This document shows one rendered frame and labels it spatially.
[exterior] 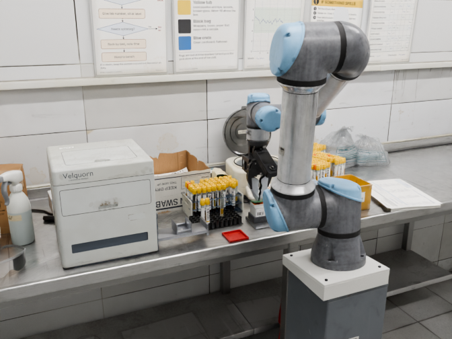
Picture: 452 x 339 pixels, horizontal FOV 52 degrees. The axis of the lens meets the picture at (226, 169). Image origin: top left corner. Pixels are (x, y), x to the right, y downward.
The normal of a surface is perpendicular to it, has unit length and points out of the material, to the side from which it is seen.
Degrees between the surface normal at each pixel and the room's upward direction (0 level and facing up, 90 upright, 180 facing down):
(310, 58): 98
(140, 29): 93
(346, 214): 86
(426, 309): 0
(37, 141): 90
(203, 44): 94
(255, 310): 0
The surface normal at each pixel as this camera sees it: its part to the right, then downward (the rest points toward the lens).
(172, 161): 0.37, 0.24
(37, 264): 0.00, -0.95
